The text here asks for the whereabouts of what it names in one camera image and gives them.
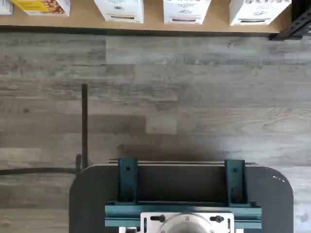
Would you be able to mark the white box yellow strip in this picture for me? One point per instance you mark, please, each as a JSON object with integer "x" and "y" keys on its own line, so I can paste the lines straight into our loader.
{"x": 119, "y": 12}

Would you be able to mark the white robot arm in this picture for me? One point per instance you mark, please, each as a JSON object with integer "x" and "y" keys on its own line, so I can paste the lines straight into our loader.
{"x": 185, "y": 225}

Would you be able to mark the white box pink strip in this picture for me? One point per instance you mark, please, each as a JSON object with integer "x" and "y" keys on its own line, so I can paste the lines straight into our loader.
{"x": 184, "y": 12}

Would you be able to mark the tan wooden shelf board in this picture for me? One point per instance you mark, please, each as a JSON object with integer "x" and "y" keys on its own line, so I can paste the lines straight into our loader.
{"x": 85, "y": 20}

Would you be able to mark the white box black strip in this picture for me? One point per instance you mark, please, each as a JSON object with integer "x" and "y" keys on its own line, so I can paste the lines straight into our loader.
{"x": 257, "y": 12}

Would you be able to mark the purely elizabeth yellow box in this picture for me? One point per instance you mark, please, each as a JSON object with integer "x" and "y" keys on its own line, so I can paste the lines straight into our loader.
{"x": 36, "y": 6}

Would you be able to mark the wooden metal shelf unit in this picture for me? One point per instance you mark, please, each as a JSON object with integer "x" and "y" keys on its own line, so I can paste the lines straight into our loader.
{"x": 298, "y": 21}

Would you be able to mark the black mounting bolt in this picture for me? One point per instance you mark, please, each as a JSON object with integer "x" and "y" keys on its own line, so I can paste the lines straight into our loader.
{"x": 158, "y": 218}
{"x": 217, "y": 219}

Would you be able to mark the white mounting plate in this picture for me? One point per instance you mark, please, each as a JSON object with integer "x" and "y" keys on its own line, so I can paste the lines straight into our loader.
{"x": 228, "y": 227}

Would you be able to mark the teal metal mounting frame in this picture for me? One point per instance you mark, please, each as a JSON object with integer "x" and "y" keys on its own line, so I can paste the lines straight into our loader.
{"x": 121, "y": 211}

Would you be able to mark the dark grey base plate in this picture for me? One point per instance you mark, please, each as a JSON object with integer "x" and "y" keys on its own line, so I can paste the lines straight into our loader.
{"x": 92, "y": 199}

